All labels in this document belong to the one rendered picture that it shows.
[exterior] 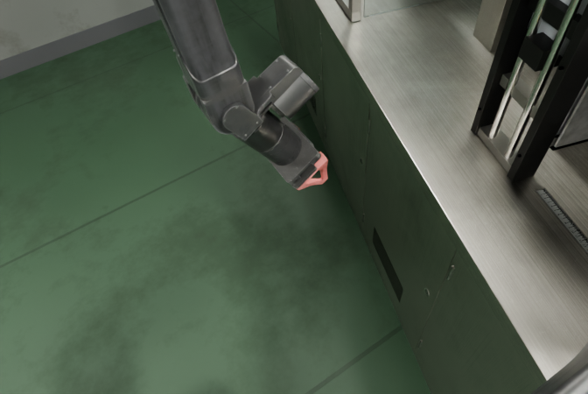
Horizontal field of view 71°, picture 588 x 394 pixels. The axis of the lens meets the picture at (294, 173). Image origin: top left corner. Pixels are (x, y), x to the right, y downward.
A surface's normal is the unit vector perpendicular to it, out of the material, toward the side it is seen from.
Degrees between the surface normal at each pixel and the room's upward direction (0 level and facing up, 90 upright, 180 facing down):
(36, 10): 90
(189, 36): 89
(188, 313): 0
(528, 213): 0
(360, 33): 0
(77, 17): 90
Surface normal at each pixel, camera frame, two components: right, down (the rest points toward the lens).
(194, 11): 0.57, 0.59
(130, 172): -0.09, -0.64
